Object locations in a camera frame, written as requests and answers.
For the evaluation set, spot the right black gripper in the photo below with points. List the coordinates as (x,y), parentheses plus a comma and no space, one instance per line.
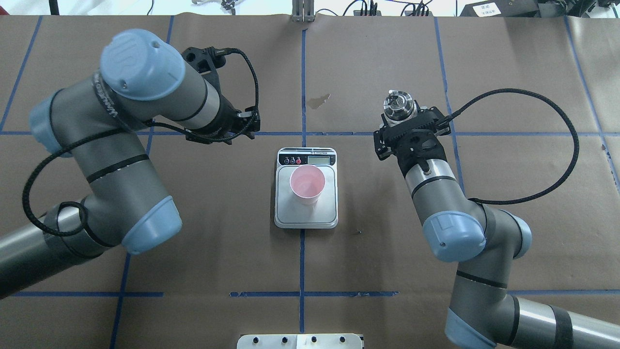
(381,143)

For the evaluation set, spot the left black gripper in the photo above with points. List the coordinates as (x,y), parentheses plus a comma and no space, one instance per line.
(226,118)

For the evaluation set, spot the clear glass sauce bottle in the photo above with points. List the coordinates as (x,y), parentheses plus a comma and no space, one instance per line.
(399,106)

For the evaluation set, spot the pink plastic cup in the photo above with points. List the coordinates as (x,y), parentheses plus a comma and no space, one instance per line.
(307,183)

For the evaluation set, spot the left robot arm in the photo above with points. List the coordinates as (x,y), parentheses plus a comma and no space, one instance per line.
(141,82)

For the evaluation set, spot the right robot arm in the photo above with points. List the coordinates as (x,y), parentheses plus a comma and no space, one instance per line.
(484,241)

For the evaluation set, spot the silver kitchen scale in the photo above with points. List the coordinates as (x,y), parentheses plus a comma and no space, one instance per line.
(288,211)

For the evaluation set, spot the brown paper table cover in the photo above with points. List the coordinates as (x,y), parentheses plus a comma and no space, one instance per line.
(231,271)

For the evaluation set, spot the blue tape line lengthwise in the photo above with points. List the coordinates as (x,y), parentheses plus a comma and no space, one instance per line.
(302,235)

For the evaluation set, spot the aluminium frame post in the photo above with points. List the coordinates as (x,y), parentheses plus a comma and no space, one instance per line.
(303,11)

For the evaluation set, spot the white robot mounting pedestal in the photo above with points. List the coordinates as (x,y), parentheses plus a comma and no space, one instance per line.
(302,341)

